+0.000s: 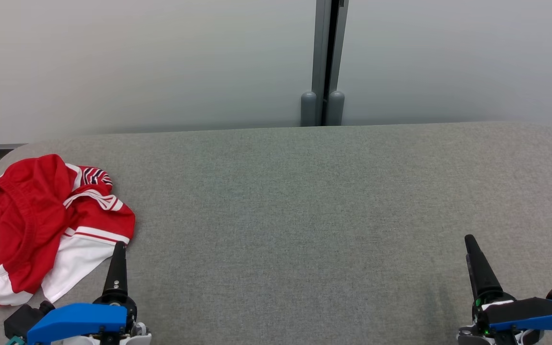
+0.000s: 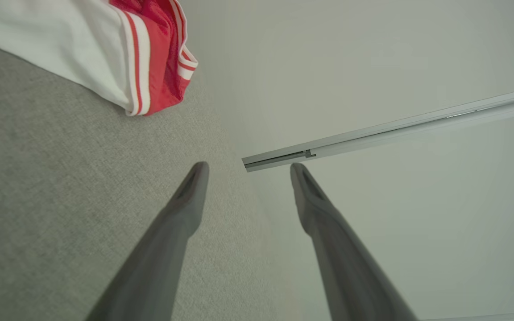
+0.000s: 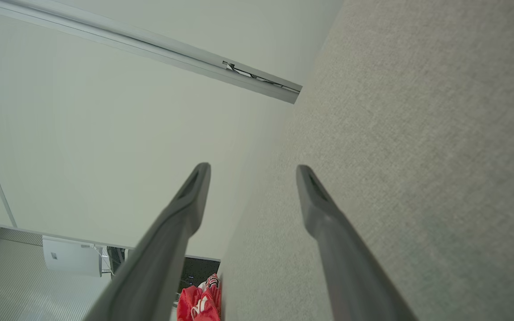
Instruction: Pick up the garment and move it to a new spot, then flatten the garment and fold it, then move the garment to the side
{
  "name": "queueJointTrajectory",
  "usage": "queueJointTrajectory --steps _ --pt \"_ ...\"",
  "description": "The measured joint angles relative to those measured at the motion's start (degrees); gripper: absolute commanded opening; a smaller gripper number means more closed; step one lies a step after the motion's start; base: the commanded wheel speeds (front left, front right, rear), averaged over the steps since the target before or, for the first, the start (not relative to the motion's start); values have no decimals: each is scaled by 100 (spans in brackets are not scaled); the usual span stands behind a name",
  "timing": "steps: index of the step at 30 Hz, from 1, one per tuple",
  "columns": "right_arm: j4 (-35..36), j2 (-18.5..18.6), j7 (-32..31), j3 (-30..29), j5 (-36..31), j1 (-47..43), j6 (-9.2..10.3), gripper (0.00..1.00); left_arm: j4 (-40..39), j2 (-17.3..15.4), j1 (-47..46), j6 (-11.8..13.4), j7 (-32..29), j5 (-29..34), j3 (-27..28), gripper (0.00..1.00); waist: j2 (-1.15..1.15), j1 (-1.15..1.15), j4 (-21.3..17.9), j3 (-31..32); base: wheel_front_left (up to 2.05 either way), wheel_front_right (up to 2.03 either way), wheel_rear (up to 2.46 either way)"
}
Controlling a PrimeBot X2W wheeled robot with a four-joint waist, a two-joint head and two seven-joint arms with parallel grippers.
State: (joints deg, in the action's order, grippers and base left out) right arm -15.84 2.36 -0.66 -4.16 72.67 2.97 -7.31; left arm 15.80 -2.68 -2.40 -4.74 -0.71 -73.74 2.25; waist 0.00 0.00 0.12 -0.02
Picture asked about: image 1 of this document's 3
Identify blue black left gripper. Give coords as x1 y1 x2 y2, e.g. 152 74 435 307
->
26 241 138 345

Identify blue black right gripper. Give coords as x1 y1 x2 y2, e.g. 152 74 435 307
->
464 234 552 342

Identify red white shorts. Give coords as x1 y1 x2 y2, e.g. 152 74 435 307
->
0 154 75 307

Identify grey partition post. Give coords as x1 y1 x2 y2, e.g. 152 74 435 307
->
301 0 349 127

